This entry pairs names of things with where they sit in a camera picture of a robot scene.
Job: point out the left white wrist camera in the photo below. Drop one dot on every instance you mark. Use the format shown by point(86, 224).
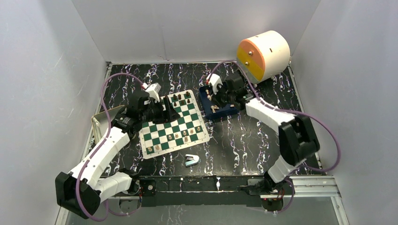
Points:
point(152, 90)

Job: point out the small light blue stapler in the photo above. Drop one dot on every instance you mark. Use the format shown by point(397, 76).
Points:
point(191, 160)

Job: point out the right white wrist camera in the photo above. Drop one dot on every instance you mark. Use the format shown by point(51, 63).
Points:
point(215, 82)

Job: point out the gold metal tin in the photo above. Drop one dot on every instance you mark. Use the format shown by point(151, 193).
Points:
point(100, 123)

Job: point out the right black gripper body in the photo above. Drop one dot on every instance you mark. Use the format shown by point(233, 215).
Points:
point(224, 97)

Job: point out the blue tray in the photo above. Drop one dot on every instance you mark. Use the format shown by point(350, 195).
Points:
point(215, 114)

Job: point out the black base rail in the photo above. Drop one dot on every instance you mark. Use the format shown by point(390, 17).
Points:
point(203, 190)

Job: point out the white cylindrical drawer cabinet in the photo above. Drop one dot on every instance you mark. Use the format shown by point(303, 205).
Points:
point(263, 56)

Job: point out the dark chess pieces row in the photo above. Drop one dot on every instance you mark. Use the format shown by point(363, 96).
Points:
point(181, 98)

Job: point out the green white chess board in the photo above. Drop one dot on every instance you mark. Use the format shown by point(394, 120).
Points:
point(164, 134)

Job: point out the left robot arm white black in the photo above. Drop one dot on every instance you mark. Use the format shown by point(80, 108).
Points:
point(81, 190)

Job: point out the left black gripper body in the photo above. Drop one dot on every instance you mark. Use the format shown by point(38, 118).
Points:
point(155, 112)

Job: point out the light pieces in tray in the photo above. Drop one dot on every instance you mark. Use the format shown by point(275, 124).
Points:
point(216, 100)

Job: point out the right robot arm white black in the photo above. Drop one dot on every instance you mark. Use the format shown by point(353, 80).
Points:
point(297, 138)

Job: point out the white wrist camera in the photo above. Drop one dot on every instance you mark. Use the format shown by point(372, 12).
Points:
point(152, 90)
point(215, 82)

